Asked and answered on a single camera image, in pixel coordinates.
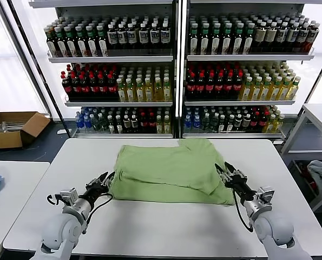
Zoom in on small white-label dark bottle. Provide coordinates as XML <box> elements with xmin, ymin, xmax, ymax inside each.
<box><xmin>122</xmin><ymin>115</ymin><xmax>131</xmax><ymax>134</ymax></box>
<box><xmin>241</xmin><ymin>114</ymin><xmax>251</xmax><ymax>133</ymax></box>
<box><xmin>130</xmin><ymin>115</ymin><xmax>139</xmax><ymax>134</ymax></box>
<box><xmin>233</xmin><ymin>114</ymin><xmax>242</xmax><ymax>133</ymax></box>

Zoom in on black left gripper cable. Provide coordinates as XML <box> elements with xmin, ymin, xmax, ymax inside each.
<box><xmin>82</xmin><ymin>191</ymin><xmax>114</xmax><ymax>235</ymax></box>

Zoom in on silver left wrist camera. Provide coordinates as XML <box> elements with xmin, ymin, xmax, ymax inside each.
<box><xmin>47</xmin><ymin>188</ymin><xmax>79</xmax><ymax>208</ymax></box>

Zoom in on light green polo shirt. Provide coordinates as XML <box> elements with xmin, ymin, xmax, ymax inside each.
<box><xmin>108</xmin><ymin>138</ymin><xmax>236</xmax><ymax>207</ymax></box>

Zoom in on open brown cardboard box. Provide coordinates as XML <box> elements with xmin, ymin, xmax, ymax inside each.
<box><xmin>0</xmin><ymin>112</ymin><xmax>52</xmax><ymax>151</ymax></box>

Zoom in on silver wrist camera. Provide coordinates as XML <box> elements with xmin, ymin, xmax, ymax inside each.
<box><xmin>47</xmin><ymin>188</ymin><xmax>79</xmax><ymax>208</ymax></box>
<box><xmin>255</xmin><ymin>185</ymin><xmax>275</xmax><ymax>210</ymax></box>

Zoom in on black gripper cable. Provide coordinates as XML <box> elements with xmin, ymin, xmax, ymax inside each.
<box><xmin>232</xmin><ymin>188</ymin><xmax>255</xmax><ymax>233</ymax></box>
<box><xmin>82</xmin><ymin>191</ymin><xmax>114</xmax><ymax>235</ymax></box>

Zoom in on grey metal side table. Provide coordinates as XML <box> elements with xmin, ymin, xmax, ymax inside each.
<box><xmin>279</xmin><ymin>103</ymin><xmax>322</xmax><ymax>213</ymax></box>

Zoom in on dark grey storage crate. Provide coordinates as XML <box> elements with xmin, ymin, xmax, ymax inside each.
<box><xmin>289</xmin><ymin>160</ymin><xmax>320</xmax><ymax>201</ymax></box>

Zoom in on crumpled grey cloth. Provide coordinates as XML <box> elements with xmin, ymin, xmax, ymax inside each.
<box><xmin>306</xmin><ymin>160</ymin><xmax>322</xmax><ymax>193</ymax></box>

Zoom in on small red-label cola bottle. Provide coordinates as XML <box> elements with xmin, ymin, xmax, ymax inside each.
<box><xmin>249</xmin><ymin>112</ymin><xmax>259</xmax><ymax>133</ymax></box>
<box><xmin>258</xmin><ymin>111</ymin><xmax>268</xmax><ymax>133</ymax></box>
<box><xmin>139</xmin><ymin>112</ymin><xmax>148</xmax><ymax>134</ymax></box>
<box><xmin>147</xmin><ymin>112</ymin><xmax>156</xmax><ymax>134</ymax></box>

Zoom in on red-cap cola bottle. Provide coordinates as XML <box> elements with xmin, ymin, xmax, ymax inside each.
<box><xmin>80</xmin><ymin>74</ymin><xmax>90</xmax><ymax>100</ymax></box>
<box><xmin>107</xmin><ymin>74</ymin><xmax>118</xmax><ymax>100</ymax></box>
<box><xmin>89</xmin><ymin>74</ymin><xmax>100</xmax><ymax>100</ymax></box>
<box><xmin>61</xmin><ymin>75</ymin><xmax>73</xmax><ymax>100</ymax></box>
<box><xmin>70</xmin><ymin>74</ymin><xmax>82</xmax><ymax>100</ymax></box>
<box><xmin>205</xmin><ymin>71</ymin><xmax>215</xmax><ymax>99</ymax></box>
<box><xmin>196</xmin><ymin>71</ymin><xmax>206</xmax><ymax>99</ymax></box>
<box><xmin>98</xmin><ymin>74</ymin><xmax>109</xmax><ymax>100</ymax></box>
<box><xmin>214</xmin><ymin>71</ymin><xmax>225</xmax><ymax>99</ymax></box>
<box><xmin>232</xmin><ymin>71</ymin><xmax>244</xmax><ymax>99</ymax></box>
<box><xmin>187</xmin><ymin>71</ymin><xmax>197</xmax><ymax>99</ymax></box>
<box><xmin>224</xmin><ymin>71</ymin><xmax>234</xmax><ymax>99</ymax></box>

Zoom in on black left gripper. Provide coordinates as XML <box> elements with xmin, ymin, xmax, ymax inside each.
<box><xmin>85</xmin><ymin>171</ymin><xmax>116</xmax><ymax>198</ymax></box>

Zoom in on clear rods bundle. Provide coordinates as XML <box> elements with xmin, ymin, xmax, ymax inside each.
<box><xmin>0</xmin><ymin>121</ymin><xmax>26</xmax><ymax>134</ymax></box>

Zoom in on green-cap dark tea bottle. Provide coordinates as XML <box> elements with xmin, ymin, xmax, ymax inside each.
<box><xmin>199</xmin><ymin>23</ymin><xmax>211</xmax><ymax>56</ymax></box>
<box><xmin>86</xmin><ymin>25</ymin><xmax>98</xmax><ymax>57</ymax></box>
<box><xmin>96</xmin><ymin>25</ymin><xmax>109</xmax><ymax>57</ymax></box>
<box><xmin>75</xmin><ymin>25</ymin><xmax>88</xmax><ymax>58</ymax></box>
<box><xmin>55</xmin><ymin>27</ymin><xmax>68</xmax><ymax>58</ymax></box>
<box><xmin>188</xmin><ymin>23</ymin><xmax>199</xmax><ymax>56</ymax></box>
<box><xmin>221</xmin><ymin>23</ymin><xmax>233</xmax><ymax>56</ymax></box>
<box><xmin>211</xmin><ymin>23</ymin><xmax>221</xmax><ymax>56</ymax></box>
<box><xmin>46</xmin><ymin>28</ymin><xmax>58</xmax><ymax>58</ymax></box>
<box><xmin>243</xmin><ymin>23</ymin><xmax>255</xmax><ymax>56</ymax></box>
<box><xmin>65</xmin><ymin>26</ymin><xmax>78</xmax><ymax>58</ymax></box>
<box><xmin>232</xmin><ymin>23</ymin><xmax>244</xmax><ymax>56</ymax></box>

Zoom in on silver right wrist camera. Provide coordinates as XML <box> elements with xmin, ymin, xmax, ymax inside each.
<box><xmin>255</xmin><ymin>185</ymin><xmax>275</xmax><ymax>210</ymax></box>

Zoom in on red cloth item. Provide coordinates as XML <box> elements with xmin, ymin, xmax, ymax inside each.
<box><xmin>301</xmin><ymin>162</ymin><xmax>317</xmax><ymax>190</ymax></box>

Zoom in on grey metal shelf unit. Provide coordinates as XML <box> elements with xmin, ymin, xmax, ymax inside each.
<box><xmin>29</xmin><ymin>0</ymin><xmax>178</xmax><ymax>139</ymax></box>
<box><xmin>181</xmin><ymin>0</ymin><xmax>316</xmax><ymax>140</ymax></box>

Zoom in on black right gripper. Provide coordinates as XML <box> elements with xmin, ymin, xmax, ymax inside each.
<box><xmin>215</xmin><ymin>161</ymin><xmax>257</xmax><ymax>202</ymax></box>

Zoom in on red-label dark drink bottle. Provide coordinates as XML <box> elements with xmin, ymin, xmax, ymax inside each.
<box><xmin>304</xmin><ymin>24</ymin><xmax>319</xmax><ymax>54</ymax></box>

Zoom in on black slanted pole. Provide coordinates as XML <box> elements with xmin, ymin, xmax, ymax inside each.
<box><xmin>281</xmin><ymin>45</ymin><xmax>322</xmax><ymax>144</ymax></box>
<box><xmin>5</xmin><ymin>0</ymin><xmax>73</xmax><ymax>138</ymax></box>

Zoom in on white-label dark drink bottle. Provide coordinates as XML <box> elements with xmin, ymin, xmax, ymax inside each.
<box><xmin>275</xmin><ymin>22</ymin><xmax>288</xmax><ymax>54</ymax></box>
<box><xmin>107</xmin><ymin>24</ymin><xmax>118</xmax><ymax>51</ymax></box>
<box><xmin>286</xmin><ymin>23</ymin><xmax>299</xmax><ymax>54</ymax></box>
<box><xmin>160</xmin><ymin>22</ymin><xmax>170</xmax><ymax>50</ymax></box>
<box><xmin>296</xmin><ymin>24</ymin><xmax>309</xmax><ymax>54</ymax></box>
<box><xmin>138</xmin><ymin>23</ymin><xmax>149</xmax><ymax>51</ymax></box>
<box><xmin>127</xmin><ymin>23</ymin><xmax>139</xmax><ymax>51</ymax></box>
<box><xmin>149</xmin><ymin>22</ymin><xmax>160</xmax><ymax>50</ymax></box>
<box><xmin>117</xmin><ymin>23</ymin><xmax>128</xmax><ymax>51</ymax></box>

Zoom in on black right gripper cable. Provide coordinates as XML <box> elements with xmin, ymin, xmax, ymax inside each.
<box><xmin>232</xmin><ymin>188</ymin><xmax>255</xmax><ymax>233</ymax></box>

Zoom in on dark green drink bottle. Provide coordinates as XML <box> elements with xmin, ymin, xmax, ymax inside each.
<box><xmin>201</xmin><ymin>113</ymin><xmax>211</xmax><ymax>132</ymax></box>
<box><xmin>92</xmin><ymin>113</ymin><xmax>102</xmax><ymax>132</ymax></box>
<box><xmin>209</xmin><ymin>113</ymin><xmax>219</xmax><ymax>133</ymax></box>
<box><xmin>100</xmin><ymin>113</ymin><xmax>109</xmax><ymax>133</ymax></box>

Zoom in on beige-label dark drink bottle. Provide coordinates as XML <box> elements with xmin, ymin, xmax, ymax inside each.
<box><xmin>265</xmin><ymin>22</ymin><xmax>278</xmax><ymax>54</ymax></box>
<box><xmin>254</xmin><ymin>22</ymin><xmax>267</xmax><ymax>54</ymax></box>

